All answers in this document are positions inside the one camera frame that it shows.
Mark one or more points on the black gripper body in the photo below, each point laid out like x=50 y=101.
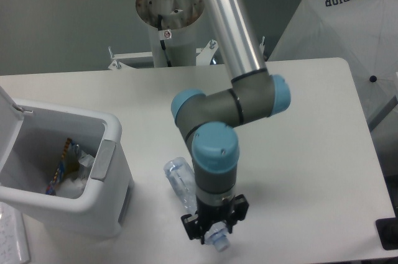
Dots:
x=209 y=215

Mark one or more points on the white Superior umbrella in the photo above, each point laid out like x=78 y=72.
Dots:
x=362 y=32

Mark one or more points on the clear bottle blue label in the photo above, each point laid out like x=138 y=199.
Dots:
x=181 y=178

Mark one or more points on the white plastic trash can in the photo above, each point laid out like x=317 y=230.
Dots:
x=33 y=135

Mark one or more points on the white metal base frame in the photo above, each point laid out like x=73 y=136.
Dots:
x=209 y=55

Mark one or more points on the black device at edge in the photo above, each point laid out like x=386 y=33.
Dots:
x=387 y=230

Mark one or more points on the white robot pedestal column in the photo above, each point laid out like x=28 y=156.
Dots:
x=172 y=28

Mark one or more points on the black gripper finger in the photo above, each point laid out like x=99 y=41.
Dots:
x=237 y=211
x=195 y=226

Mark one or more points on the crumpled white paper trash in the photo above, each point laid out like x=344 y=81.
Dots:
x=73 y=185

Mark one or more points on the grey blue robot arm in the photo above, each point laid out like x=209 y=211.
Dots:
x=207 y=122

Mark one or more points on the colourful snack wrapper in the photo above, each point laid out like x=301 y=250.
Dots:
x=68 y=164

